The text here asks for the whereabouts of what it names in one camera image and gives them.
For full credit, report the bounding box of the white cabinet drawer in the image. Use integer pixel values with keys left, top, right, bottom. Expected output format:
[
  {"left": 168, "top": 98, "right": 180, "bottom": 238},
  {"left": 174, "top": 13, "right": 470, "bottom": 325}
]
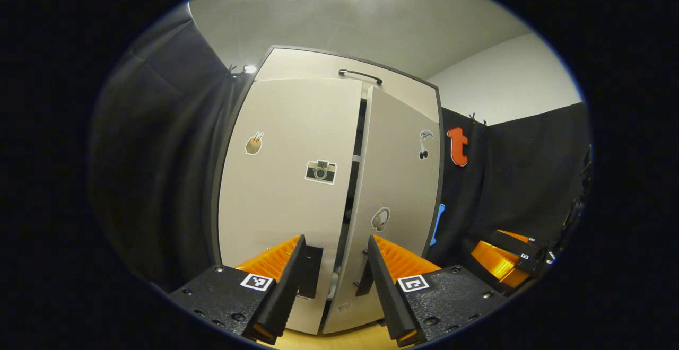
[{"left": 255, "top": 48, "right": 441, "bottom": 123}]

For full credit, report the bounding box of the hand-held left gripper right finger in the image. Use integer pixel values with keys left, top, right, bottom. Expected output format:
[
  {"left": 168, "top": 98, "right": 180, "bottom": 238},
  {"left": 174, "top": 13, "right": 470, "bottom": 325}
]
[{"left": 367, "top": 234, "right": 509, "bottom": 348}]

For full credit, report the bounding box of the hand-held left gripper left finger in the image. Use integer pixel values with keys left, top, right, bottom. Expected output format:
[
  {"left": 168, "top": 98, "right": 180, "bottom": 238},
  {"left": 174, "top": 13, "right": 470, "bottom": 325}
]
[{"left": 169, "top": 234, "right": 307, "bottom": 345}]

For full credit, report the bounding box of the white shoe cabinet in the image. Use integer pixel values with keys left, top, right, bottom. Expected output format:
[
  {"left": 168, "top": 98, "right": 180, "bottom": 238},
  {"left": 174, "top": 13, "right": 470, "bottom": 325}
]
[{"left": 211, "top": 45, "right": 445, "bottom": 336}]

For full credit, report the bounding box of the black drawer handle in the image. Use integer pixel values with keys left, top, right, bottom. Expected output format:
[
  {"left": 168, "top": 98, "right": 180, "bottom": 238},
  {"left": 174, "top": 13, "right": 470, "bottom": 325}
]
[{"left": 338, "top": 69, "right": 384, "bottom": 85}]

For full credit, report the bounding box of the black backdrop cloth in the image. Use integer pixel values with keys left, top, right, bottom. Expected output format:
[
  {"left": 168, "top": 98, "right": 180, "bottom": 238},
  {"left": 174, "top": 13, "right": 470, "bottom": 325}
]
[
  {"left": 89, "top": 3, "right": 255, "bottom": 292},
  {"left": 424, "top": 102, "right": 594, "bottom": 287}
]

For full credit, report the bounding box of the black door handle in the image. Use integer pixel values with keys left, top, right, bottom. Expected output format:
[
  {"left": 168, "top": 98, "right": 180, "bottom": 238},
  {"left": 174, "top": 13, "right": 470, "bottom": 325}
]
[
  {"left": 298, "top": 244, "right": 324, "bottom": 299},
  {"left": 354, "top": 252, "right": 375, "bottom": 296}
]

